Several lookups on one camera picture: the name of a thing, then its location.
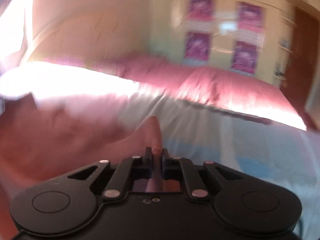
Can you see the purple wall poster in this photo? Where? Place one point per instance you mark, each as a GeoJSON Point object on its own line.
{"type": "Point", "coordinates": [197, 45]}
{"type": "Point", "coordinates": [251, 15]}
{"type": "Point", "coordinates": [200, 7]}
{"type": "Point", "coordinates": [244, 56]}

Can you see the pink pillow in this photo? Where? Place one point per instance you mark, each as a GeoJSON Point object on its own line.
{"type": "Point", "coordinates": [237, 92]}
{"type": "Point", "coordinates": [155, 72]}

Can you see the cream wardrobe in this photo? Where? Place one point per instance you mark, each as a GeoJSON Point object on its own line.
{"type": "Point", "coordinates": [220, 37]}

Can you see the brown wooden door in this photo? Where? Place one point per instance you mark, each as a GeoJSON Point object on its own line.
{"type": "Point", "coordinates": [307, 55]}

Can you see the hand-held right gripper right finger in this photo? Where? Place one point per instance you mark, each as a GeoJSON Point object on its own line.
{"type": "Point", "coordinates": [166, 156]}

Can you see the pink sweater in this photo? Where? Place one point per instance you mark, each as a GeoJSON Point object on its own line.
{"type": "Point", "coordinates": [62, 135]}

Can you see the cream arched headboard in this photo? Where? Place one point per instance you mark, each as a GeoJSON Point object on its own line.
{"type": "Point", "coordinates": [82, 37]}

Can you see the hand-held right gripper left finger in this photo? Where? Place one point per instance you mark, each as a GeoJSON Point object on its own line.
{"type": "Point", "coordinates": [148, 156]}

